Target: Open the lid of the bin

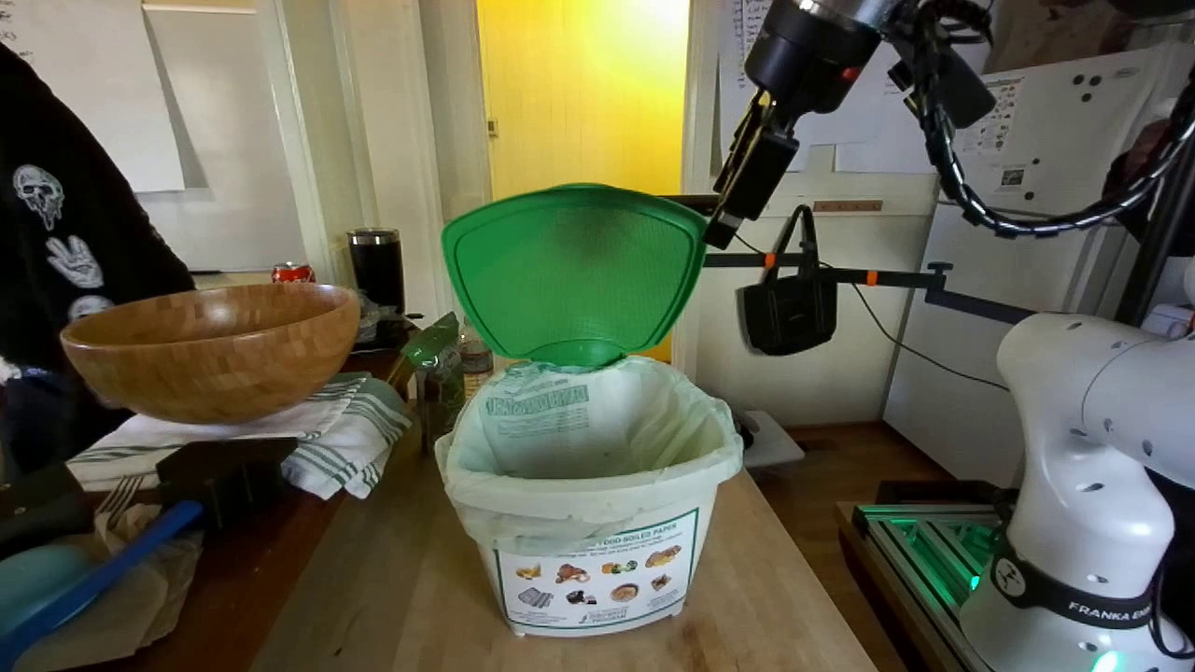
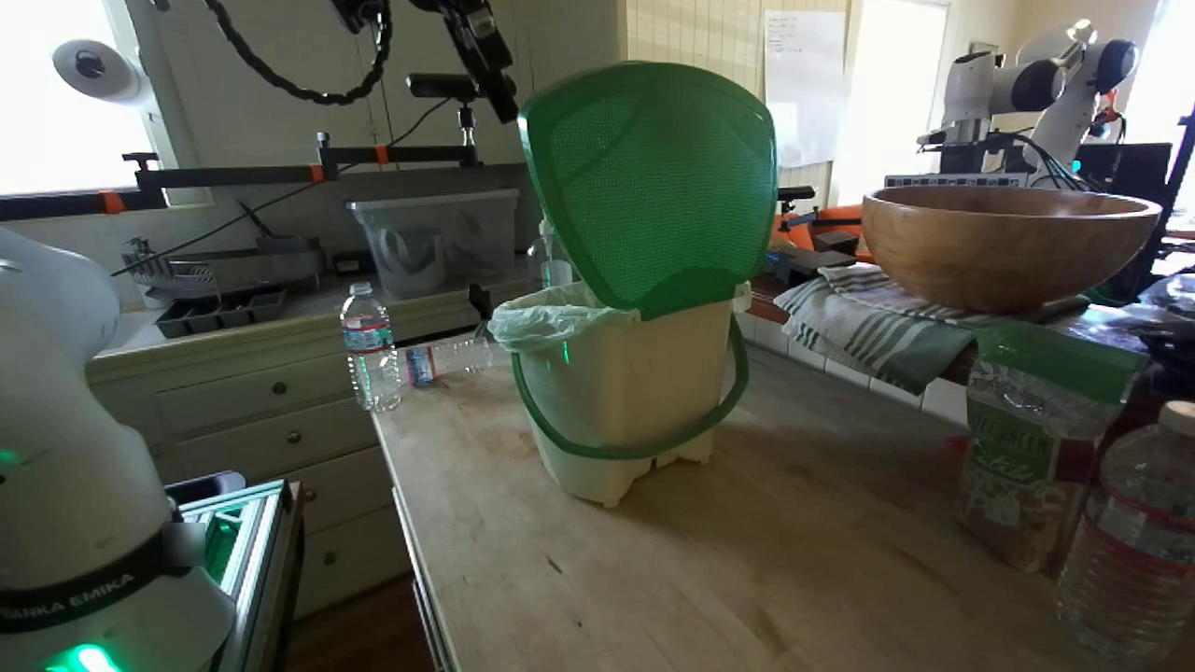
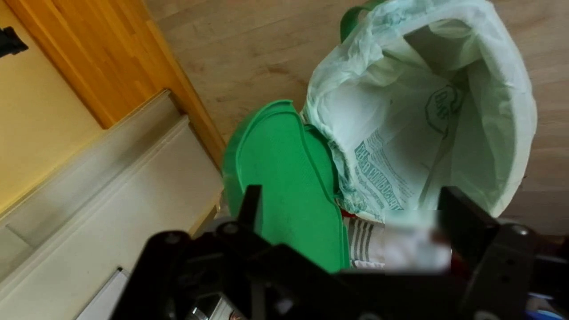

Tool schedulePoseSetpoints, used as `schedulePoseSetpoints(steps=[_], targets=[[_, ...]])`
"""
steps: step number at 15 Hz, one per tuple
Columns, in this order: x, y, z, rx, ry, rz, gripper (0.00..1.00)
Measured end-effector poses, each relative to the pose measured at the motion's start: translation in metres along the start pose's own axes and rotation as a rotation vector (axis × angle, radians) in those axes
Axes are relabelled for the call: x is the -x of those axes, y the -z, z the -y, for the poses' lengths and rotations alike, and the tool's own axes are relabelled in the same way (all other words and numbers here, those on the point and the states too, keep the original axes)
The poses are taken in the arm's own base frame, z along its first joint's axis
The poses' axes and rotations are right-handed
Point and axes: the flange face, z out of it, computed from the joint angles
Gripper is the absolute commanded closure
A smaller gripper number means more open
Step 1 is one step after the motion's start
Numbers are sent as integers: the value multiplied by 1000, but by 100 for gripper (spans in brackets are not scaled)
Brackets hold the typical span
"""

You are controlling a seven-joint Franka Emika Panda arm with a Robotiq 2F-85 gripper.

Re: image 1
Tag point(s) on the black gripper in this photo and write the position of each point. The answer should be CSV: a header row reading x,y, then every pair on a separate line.
x,y
806,57

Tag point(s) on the green bin lid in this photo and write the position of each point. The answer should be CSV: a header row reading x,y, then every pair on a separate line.
x,y
574,265

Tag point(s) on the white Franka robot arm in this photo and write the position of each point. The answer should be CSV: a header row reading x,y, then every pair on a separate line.
x,y
1084,496

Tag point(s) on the translucent green bin liner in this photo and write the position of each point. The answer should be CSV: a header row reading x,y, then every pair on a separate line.
x,y
591,429

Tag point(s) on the white compost bin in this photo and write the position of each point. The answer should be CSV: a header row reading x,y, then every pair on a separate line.
x,y
591,562

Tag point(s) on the black hanging bag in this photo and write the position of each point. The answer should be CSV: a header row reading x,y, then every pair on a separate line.
x,y
785,305

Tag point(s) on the yellow door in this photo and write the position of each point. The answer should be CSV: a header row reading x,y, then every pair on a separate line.
x,y
585,97

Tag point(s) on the white printed board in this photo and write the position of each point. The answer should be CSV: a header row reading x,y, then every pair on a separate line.
x,y
1084,124

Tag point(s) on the green snack bag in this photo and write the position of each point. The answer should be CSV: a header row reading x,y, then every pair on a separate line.
x,y
430,358

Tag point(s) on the black steel tumbler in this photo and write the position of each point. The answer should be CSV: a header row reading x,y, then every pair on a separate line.
x,y
374,270

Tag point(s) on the green lit control box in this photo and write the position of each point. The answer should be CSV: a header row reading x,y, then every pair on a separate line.
x,y
928,553

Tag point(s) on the red soda can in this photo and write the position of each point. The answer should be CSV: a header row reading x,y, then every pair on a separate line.
x,y
291,273

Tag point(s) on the wooden bowl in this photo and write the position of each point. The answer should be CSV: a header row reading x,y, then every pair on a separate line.
x,y
210,354

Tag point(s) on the black brush head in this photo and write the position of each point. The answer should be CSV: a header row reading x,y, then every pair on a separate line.
x,y
228,480

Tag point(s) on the large white paper sheet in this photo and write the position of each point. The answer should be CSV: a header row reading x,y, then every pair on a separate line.
x,y
125,87

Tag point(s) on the person in black shirt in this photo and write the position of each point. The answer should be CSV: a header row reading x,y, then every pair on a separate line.
x,y
77,249

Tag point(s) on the beige crumpled cloth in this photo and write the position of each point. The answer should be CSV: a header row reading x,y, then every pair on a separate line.
x,y
155,582

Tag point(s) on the black flat tool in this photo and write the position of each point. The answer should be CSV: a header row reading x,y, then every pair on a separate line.
x,y
42,506

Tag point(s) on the teal plate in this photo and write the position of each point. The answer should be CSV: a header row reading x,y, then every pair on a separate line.
x,y
31,581

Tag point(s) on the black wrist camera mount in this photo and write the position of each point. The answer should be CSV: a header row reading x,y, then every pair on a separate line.
x,y
955,76

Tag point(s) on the wall whiteboard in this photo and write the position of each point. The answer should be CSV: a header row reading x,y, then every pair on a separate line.
x,y
246,150

